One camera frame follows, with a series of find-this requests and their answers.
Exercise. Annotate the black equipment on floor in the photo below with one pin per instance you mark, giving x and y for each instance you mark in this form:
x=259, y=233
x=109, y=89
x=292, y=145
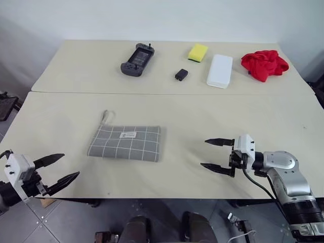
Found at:
x=7, y=105

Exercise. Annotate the grey checked fabric pouch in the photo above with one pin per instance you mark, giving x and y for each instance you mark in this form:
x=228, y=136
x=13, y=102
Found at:
x=126, y=145

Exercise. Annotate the white rectangular box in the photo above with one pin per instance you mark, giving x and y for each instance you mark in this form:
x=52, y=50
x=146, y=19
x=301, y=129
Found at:
x=220, y=72

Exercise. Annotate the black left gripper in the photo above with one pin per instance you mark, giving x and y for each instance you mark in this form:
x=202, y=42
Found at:
x=33, y=184

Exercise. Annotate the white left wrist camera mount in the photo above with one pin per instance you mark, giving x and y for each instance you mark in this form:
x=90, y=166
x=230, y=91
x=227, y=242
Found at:
x=17, y=167

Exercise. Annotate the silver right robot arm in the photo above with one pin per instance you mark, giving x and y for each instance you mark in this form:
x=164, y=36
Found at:
x=291, y=182

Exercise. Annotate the grey handheld game controller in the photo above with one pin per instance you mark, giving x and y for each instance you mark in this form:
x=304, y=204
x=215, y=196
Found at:
x=138, y=59

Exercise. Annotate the yellow sponge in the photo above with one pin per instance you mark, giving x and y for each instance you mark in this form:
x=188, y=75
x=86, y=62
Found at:
x=198, y=52

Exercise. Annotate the dark rounded shape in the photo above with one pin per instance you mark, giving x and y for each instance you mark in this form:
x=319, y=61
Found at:
x=138, y=229

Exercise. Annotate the red crumpled cloth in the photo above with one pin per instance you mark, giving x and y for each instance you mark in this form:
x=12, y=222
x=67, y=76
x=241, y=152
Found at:
x=263, y=64

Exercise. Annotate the black power adapter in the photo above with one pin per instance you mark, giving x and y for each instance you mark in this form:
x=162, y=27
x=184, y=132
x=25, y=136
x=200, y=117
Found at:
x=181, y=75

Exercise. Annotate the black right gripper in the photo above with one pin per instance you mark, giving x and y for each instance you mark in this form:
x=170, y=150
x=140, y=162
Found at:
x=238, y=160

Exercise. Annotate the black bracket under table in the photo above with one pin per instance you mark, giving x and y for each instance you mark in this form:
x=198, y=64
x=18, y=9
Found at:
x=241, y=230

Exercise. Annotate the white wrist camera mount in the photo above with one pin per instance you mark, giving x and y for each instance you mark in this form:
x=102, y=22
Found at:
x=17, y=167
x=245, y=146

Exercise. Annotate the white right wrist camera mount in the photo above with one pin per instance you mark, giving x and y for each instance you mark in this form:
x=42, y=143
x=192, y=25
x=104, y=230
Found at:
x=245, y=146

